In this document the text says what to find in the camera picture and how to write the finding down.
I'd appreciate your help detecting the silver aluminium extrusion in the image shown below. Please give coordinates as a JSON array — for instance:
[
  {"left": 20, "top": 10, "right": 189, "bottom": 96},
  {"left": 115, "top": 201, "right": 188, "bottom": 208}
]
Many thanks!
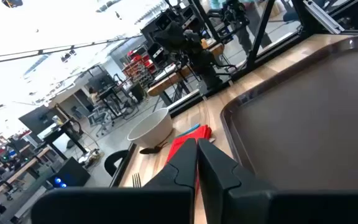
[{"left": 303, "top": 0, "right": 345, "bottom": 35}]

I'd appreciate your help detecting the long wooden workbench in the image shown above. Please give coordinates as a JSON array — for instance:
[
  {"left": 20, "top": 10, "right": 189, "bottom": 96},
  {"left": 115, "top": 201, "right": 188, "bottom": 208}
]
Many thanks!
[{"left": 0, "top": 146, "right": 51, "bottom": 209}]

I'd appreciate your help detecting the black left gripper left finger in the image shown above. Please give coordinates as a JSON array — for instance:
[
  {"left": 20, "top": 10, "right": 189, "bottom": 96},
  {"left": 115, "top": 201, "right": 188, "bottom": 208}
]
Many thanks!
[{"left": 31, "top": 138, "right": 198, "bottom": 224}]

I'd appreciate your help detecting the black background desk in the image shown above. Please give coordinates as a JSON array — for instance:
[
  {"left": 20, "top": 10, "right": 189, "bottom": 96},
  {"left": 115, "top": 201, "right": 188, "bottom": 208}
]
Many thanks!
[{"left": 44, "top": 119, "right": 88, "bottom": 161}]

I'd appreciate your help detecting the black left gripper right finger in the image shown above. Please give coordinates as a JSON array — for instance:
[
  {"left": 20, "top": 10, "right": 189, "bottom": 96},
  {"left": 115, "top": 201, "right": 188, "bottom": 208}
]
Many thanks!
[{"left": 197, "top": 138, "right": 358, "bottom": 224}]

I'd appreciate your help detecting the person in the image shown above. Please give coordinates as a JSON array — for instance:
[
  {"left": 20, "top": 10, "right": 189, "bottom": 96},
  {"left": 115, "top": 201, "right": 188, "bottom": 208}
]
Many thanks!
[{"left": 88, "top": 86, "right": 101, "bottom": 105}]

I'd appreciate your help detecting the wooden background table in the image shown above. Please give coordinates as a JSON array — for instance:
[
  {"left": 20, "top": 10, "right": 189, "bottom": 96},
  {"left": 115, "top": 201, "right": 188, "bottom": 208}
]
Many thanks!
[{"left": 147, "top": 42, "right": 225, "bottom": 108}]

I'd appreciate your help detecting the blue-handled metal fork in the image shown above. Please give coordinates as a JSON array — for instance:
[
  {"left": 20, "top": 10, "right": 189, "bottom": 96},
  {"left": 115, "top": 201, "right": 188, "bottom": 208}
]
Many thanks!
[{"left": 131, "top": 172, "right": 142, "bottom": 189}]

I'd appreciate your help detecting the grey office chair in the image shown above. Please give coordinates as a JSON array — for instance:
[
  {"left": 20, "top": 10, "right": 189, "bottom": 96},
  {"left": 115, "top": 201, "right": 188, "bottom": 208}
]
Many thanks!
[{"left": 87, "top": 105, "right": 115, "bottom": 138}]

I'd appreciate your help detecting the black chair back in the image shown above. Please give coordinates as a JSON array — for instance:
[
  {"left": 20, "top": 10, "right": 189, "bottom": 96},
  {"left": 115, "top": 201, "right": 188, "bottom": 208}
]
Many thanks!
[{"left": 104, "top": 149, "right": 130, "bottom": 177}]

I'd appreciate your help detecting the black computer with blue lights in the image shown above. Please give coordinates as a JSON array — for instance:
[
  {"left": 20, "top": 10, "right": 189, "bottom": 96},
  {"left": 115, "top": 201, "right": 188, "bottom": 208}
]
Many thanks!
[{"left": 47, "top": 156, "right": 91, "bottom": 189}]

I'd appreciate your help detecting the black overhead beam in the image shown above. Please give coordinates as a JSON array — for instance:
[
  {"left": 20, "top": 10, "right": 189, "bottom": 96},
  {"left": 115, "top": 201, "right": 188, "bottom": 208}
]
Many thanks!
[{"left": 0, "top": 34, "right": 142, "bottom": 66}]

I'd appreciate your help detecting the red parts shelf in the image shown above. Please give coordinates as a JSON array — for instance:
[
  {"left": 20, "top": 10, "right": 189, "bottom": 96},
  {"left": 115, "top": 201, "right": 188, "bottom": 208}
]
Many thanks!
[{"left": 122, "top": 49, "right": 158, "bottom": 88}]

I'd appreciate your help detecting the pale grey bowl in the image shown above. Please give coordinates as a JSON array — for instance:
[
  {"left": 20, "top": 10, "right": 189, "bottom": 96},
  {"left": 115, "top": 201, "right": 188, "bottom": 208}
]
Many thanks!
[{"left": 127, "top": 108, "right": 174, "bottom": 149}]

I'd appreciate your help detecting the red cloth napkin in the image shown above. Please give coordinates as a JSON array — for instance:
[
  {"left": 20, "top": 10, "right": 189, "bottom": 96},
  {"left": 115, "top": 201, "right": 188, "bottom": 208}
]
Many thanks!
[{"left": 165, "top": 124, "right": 213, "bottom": 195}]

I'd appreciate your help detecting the dark brown plastic tray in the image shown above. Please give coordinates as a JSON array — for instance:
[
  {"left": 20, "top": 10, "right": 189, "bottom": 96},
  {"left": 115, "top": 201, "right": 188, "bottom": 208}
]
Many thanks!
[{"left": 221, "top": 34, "right": 358, "bottom": 191}]

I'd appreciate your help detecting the blue-handled metal spoon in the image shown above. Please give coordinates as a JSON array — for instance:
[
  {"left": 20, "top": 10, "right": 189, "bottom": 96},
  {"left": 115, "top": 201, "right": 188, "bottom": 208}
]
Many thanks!
[{"left": 139, "top": 123, "right": 201, "bottom": 156}]

